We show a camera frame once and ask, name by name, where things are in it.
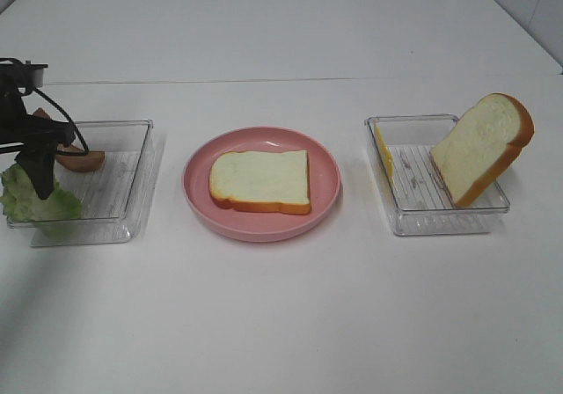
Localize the bread slice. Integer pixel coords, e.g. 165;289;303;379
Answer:
208;150;311;215
430;93;535;208

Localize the green lettuce leaf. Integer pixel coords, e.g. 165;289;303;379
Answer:
1;163;83;241

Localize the pink round plate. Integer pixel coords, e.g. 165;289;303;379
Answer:
183;127;341;242

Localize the clear right plastic tray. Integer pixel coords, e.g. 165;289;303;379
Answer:
364;114;510;237

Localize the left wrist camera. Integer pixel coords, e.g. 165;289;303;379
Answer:
0;62;48;88

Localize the clear plastic tray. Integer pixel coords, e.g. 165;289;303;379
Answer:
364;114;510;237
3;120;165;247

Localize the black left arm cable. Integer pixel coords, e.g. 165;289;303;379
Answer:
0;57;91;155

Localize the clear left plastic tray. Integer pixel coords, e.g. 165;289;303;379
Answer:
3;120;165;247

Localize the yellow cheese slice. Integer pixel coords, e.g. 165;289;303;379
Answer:
374;125;394;189

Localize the brown bacon strip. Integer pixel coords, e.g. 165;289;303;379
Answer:
33;108;106;172

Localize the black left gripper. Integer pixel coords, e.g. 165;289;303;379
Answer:
1;84;76;200

